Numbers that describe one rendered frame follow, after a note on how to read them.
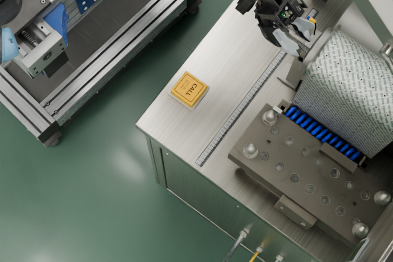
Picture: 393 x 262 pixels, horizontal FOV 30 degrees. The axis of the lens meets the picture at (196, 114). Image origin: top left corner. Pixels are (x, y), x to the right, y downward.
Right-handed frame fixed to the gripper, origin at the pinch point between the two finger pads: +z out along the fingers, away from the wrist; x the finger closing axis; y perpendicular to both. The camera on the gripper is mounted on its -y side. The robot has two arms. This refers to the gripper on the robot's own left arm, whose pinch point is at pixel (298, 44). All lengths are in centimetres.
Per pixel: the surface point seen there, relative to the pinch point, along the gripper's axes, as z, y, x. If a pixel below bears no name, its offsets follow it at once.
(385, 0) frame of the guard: -35, 60, -16
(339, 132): 27.8, -3.8, -4.4
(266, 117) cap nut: 14.8, -13.4, -12.3
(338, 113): 18.2, 3.0, -4.5
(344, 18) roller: 5.2, 0.6, 12.5
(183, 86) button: 5.8, -39.3, -14.6
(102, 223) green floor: 58, -116, -54
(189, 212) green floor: 76, -101, -31
